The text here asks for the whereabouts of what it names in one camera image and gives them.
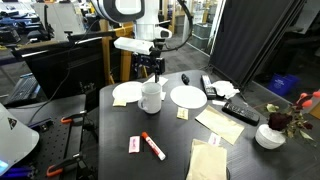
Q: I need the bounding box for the small black curved remote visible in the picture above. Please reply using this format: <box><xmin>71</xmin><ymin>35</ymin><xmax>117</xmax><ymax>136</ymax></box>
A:
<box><xmin>181</xmin><ymin>74</ymin><xmax>190</xmax><ymax>85</ymax></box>

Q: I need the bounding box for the white plate near mug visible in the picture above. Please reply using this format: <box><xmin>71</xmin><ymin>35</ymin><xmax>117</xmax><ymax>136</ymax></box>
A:
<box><xmin>170</xmin><ymin>85</ymin><xmax>207</xmax><ymax>109</ymax></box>

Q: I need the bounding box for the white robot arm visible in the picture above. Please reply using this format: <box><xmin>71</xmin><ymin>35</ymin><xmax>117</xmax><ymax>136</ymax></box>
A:
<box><xmin>91</xmin><ymin>0</ymin><xmax>172</xmax><ymax>82</ymax></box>

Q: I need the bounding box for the black keyboard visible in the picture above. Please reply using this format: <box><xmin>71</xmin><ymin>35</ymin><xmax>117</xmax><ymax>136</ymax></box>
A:
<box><xmin>4</xmin><ymin>75</ymin><xmax>41</xmax><ymax>107</ymax></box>

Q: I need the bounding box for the long black tv remote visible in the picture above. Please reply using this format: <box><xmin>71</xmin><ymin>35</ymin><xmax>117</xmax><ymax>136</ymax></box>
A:
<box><xmin>201</xmin><ymin>75</ymin><xmax>217</xmax><ymax>100</ymax></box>

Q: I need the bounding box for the white vase with dried flowers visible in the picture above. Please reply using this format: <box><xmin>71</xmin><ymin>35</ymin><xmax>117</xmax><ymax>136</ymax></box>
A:
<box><xmin>255</xmin><ymin>91</ymin><xmax>320</xmax><ymax>150</ymax></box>

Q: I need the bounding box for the pink packet near napkin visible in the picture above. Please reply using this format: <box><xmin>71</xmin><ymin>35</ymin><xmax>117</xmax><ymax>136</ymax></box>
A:
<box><xmin>208</xmin><ymin>133</ymin><xmax>221</xmax><ymax>146</ymax></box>

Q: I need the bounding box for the white plate front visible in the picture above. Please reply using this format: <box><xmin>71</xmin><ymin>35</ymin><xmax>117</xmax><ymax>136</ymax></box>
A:
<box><xmin>112</xmin><ymin>81</ymin><xmax>142</xmax><ymax>103</ymax></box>

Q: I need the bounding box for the yellow sugar packet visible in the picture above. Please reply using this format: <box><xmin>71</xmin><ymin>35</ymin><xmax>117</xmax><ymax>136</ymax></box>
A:
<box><xmin>177</xmin><ymin>107</ymin><xmax>188</xmax><ymax>120</ymax></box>

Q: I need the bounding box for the black folding screen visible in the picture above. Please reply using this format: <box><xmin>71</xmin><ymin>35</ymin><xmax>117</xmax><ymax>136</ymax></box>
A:
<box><xmin>209</xmin><ymin>0</ymin><xmax>306</xmax><ymax>89</ymax></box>

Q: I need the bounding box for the red dry erase marker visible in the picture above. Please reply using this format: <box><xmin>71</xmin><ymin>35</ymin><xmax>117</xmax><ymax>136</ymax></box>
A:
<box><xmin>141</xmin><ymin>132</ymin><xmax>166</xmax><ymax>161</ymax></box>

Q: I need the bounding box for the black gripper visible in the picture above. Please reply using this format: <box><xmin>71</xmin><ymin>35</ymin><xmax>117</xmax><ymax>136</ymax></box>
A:
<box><xmin>132</xmin><ymin>52</ymin><xmax>165</xmax><ymax>83</ymax></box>

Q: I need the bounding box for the large brown paper napkin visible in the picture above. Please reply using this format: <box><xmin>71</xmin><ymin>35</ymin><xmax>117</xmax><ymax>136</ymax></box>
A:
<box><xmin>195</xmin><ymin>105</ymin><xmax>244</xmax><ymax>145</ymax></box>

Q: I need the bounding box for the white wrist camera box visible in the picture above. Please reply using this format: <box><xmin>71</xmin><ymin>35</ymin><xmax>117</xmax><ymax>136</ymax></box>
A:
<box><xmin>114</xmin><ymin>37</ymin><xmax>154</xmax><ymax>55</ymax></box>

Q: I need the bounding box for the black monitor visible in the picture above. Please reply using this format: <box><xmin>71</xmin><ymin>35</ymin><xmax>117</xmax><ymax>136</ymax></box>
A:
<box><xmin>18</xmin><ymin>38</ymin><xmax>105</xmax><ymax>101</ymax></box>

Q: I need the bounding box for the crumpled white tissue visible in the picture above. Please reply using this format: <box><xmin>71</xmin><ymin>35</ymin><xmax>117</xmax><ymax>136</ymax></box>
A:
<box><xmin>212</xmin><ymin>80</ymin><xmax>239</xmax><ymax>99</ymax></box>

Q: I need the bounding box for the orange handled clamp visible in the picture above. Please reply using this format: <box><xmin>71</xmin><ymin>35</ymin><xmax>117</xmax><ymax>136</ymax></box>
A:
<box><xmin>46</xmin><ymin>153</ymin><xmax>83</xmax><ymax>177</ymax></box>
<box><xmin>60</xmin><ymin>110</ymin><xmax>87</xmax><ymax>124</ymax></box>

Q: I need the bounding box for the blue plastic bin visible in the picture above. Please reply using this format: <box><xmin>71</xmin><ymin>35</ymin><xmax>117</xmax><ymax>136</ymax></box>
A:
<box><xmin>268</xmin><ymin>74</ymin><xmax>299</xmax><ymax>96</ymax></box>

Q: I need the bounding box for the white ceramic mug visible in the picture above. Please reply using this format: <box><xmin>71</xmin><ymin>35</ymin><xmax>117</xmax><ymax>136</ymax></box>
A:
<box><xmin>138</xmin><ymin>82</ymin><xmax>162</xmax><ymax>114</ymax></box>

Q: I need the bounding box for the pink sweetener packet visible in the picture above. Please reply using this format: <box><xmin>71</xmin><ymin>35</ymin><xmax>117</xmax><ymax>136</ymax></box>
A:
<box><xmin>129</xmin><ymin>136</ymin><xmax>140</xmax><ymax>153</ymax></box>

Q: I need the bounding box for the brown napkin near vase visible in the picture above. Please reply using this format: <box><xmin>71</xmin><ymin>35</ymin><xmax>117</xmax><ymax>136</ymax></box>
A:
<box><xmin>186</xmin><ymin>139</ymin><xmax>227</xmax><ymax>180</ymax></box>

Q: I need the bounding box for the black side table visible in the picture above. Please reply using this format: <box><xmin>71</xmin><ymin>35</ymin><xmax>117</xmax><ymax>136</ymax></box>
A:
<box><xmin>9</xmin><ymin>95</ymin><xmax>86</xmax><ymax>180</ymax></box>

